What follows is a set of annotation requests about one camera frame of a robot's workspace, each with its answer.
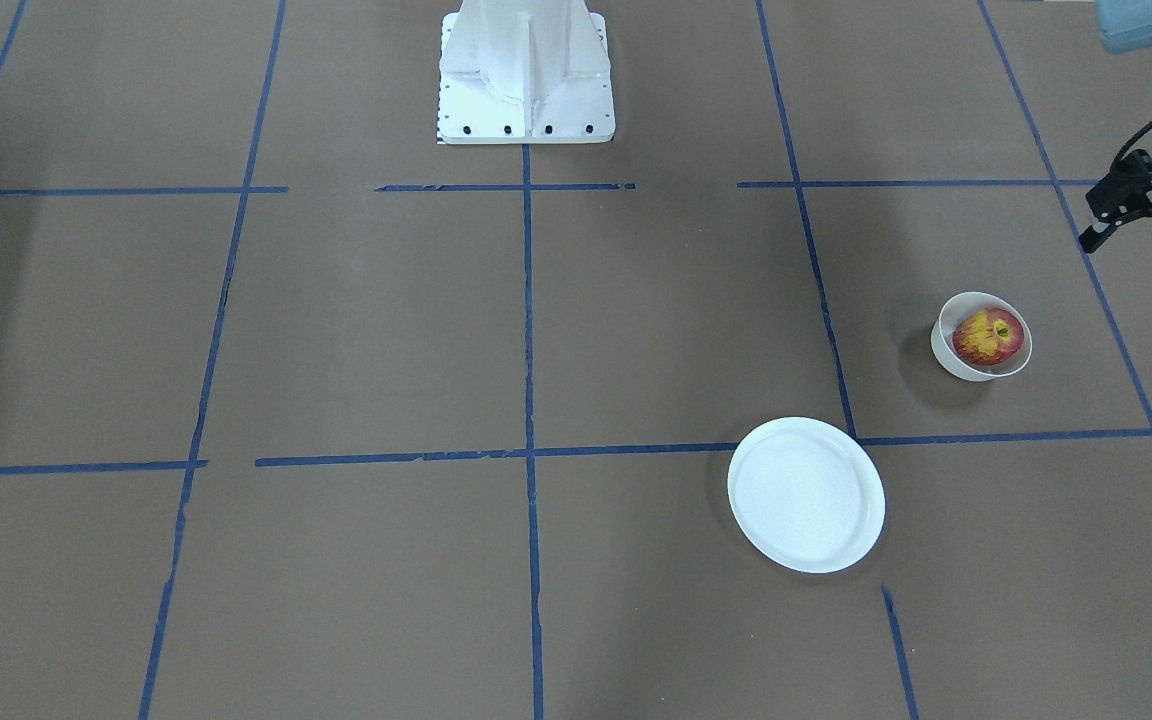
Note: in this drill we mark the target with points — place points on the white round plate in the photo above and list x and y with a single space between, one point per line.
806 495

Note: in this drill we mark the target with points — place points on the red yellow apple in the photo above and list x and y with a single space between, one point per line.
989 338

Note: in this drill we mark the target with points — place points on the white bowl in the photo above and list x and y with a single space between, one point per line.
954 311

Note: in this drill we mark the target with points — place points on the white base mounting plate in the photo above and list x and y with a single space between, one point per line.
580 113

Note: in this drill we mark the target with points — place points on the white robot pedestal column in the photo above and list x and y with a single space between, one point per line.
524 51

